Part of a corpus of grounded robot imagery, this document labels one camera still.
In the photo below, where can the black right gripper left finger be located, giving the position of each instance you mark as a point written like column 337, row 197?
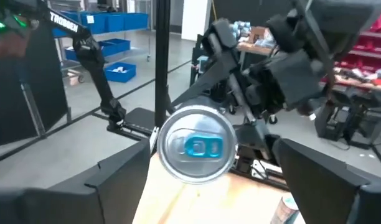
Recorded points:
column 122, row 186

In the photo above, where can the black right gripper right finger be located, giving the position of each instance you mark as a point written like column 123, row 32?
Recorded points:
column 318, row 186

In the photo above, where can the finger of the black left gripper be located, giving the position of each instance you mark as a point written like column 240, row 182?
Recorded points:
column 259, row 140
column 220, row 40

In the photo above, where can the silver blue energy drink can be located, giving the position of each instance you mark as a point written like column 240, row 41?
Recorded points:
column 196, row 146
column 284, row 214

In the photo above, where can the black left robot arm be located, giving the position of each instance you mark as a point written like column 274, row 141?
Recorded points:
column 94, row 65

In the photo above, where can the white board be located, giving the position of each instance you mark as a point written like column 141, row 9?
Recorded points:
column 196, row 18

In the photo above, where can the cardboard box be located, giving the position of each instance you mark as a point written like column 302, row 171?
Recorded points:
column 259, row 34

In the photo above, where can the blue plastic bin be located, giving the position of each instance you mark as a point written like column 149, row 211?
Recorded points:
column 136, row 21
column 94, row 23
column 115, row 46
column 120, row 73

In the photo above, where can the black partition panel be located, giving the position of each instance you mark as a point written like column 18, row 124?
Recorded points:
column 38, row 93

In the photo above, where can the red bin rack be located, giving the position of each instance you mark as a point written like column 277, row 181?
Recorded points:
column 371, row 40

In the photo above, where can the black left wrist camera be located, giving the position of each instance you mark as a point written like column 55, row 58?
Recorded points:
column 290, row 77

